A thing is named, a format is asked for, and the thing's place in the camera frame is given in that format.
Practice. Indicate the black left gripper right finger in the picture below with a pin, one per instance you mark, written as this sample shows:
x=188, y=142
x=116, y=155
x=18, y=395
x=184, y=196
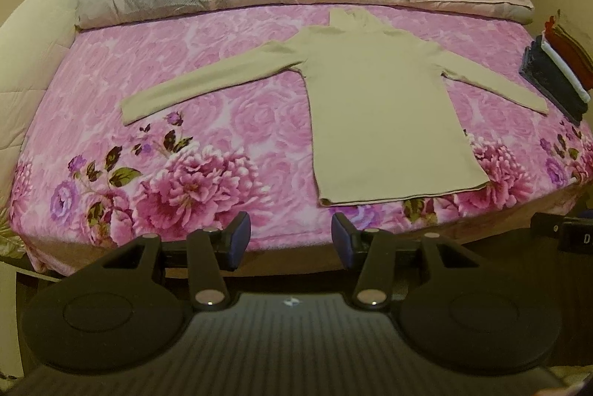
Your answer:
x=372, y=252

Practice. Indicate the pink rose floral bedsheet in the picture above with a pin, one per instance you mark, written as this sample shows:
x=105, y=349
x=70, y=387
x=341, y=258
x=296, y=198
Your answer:
x=86, y=183

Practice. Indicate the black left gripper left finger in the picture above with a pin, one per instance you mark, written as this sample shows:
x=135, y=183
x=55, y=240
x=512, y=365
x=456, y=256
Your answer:
x=211, y=251

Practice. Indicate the beige long-sleeve turtleneck shirt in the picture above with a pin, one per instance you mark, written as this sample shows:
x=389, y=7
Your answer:
x=383, y=126

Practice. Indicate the stack of folded dark clothes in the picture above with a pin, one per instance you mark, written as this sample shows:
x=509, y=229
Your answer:
x=558, y=63

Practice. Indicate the cream padded bed side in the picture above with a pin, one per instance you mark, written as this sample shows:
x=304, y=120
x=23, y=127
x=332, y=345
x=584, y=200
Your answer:
x=34, y=40

